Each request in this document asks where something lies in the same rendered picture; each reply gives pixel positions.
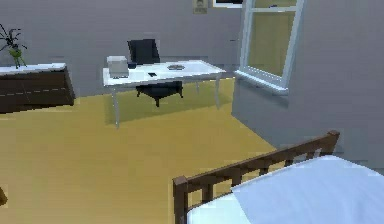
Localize brown wooden bed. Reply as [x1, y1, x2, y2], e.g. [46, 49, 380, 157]
[172, 129, 384, 224]

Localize white desk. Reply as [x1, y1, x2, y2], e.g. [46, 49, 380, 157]
[102, 59, 228, 130]

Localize black office chair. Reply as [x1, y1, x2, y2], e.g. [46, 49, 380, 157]
[126, 38, 185, 108]

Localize grey box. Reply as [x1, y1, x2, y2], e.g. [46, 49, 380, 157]
[106, 55, 130, 79]

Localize white framed window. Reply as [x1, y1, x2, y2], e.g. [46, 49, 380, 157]
[234, 0, 305, 95]

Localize white framed picture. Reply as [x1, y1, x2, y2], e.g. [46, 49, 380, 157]
[213, 0, 244, 9]

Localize dark brown sideboard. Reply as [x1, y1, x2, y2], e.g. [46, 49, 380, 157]
[0, 62, 76, 114]

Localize green house plant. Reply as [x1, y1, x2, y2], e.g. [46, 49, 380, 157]
[0, 23, 28, 70]

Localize beige wall poster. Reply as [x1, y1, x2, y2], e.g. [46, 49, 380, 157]
[192, 0, 208, 15]

